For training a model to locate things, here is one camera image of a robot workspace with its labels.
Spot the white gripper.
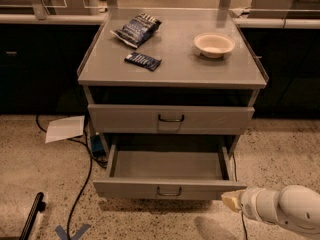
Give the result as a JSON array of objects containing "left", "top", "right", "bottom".
[{"left": 221, "top": 188, "right": 279, "bottom": 223}]

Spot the grey drawer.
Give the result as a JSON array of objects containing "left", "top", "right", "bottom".
[
  {"left": 88, "top": 104, "right": 254, "bottom": 135},
  {"left": 93, "top": 144, "right": 246, "bottom": 200}
]

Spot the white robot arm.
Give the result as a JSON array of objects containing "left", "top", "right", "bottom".
[{"left": 221, "top": 185, "right": 320, "bottom": 240}]

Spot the grey drawer cabinet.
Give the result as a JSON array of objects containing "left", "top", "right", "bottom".
[{"left": 78, "top": 8, "right": 267, "bottom": 150}]

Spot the grey top drawer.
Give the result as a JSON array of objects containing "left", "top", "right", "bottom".
[{"left": 88, "top": 104, "right": 254, "bottom": 135}]

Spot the blue power box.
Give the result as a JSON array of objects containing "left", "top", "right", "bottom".
[{"left": 90, "top": 135, "right": 105, "bottom": 157}]

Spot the blue tape cross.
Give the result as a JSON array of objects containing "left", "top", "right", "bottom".
[{"left": 54, "top": 223, "right": 92, "bottom": 240}]

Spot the white paper bowl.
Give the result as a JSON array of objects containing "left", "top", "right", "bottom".
[{"left": 194, "top": 32, "right": 235, "bottom": 59}]

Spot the blue snack bar wrapper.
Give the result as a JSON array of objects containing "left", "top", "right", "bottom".
[{"left": 124, "top": 52, "right": 161, "bottom": 71}]

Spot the white paper sheet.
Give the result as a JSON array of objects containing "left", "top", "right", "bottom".
[{"left": 45, "top": 116, "right": 85, "bottom": 143}]

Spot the black bar object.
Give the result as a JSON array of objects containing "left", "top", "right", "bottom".
[{"left": 19, "top": 192, "right": 46, "bottom": 240}]

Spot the blue chip bag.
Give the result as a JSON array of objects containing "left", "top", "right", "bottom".
[{"left": 110, "top": 13, "right": 162, "bottom": 49}]

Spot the black floor cable right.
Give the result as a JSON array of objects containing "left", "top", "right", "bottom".
[{"left": 232, "top": 153, "right": 249, "bottom": 240}]

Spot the dark counter with white rail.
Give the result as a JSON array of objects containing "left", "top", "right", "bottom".
[{"left": 0, "top": 19, "right": 320, "bottom": 118}]

